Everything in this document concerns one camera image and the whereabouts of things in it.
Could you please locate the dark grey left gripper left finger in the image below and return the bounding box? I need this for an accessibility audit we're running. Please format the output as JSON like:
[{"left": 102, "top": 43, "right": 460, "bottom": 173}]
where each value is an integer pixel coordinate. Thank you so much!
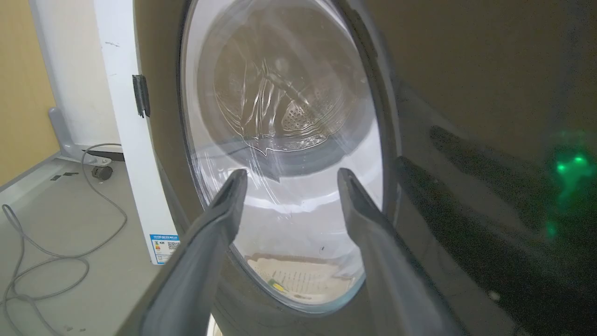
[{"left": 115, "top": 169, "right": 248, "bottom": 336}]

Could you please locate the black door latch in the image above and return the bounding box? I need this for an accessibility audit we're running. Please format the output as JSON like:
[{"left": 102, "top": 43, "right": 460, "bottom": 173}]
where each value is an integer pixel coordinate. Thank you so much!
[{"left": 132, "top": 74, "right": 151, "bottom": 118}]

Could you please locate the grey cable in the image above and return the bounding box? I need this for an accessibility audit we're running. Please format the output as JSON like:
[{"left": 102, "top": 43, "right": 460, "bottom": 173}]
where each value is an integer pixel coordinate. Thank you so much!
[{"left": 0, "top": 143, "right": 128, "bottom": 336}]

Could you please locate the dark front-load washing machine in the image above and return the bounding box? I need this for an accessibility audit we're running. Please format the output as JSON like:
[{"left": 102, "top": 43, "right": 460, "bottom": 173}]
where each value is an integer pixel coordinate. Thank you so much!
[{"left": 133, "top": 0, "right": 597, "bottom": 336}]

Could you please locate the white panel board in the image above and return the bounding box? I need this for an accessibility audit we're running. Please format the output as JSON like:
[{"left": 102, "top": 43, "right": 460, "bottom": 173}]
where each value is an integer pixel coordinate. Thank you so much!
[{"left": 28, "top": 0, "right": 122, "bottom": 147}]

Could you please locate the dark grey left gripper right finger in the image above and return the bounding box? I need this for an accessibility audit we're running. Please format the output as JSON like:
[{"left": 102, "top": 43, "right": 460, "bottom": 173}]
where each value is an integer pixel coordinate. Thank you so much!
[{"left": 337, "top": 168, "right": 469, "bottom": 336}]

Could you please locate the blue energy label sticker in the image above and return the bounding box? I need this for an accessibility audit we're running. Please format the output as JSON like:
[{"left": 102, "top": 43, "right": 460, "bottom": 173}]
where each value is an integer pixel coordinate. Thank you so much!
[{"left": 150, "top": 234, "right": 180, "bottom": 265}]

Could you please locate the grey wheeled stand base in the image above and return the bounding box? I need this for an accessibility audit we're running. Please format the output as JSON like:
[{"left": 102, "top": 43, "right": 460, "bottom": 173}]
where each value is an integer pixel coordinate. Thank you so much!
[{"left": 49, "top": 108, "right": 125, "bottom": 182}]

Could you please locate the white washing machine body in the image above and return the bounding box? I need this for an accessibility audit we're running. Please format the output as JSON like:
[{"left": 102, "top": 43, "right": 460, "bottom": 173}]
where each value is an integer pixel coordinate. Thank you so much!
[{"left": 93, "top": 0, "right": 180, "bottom": 266}]

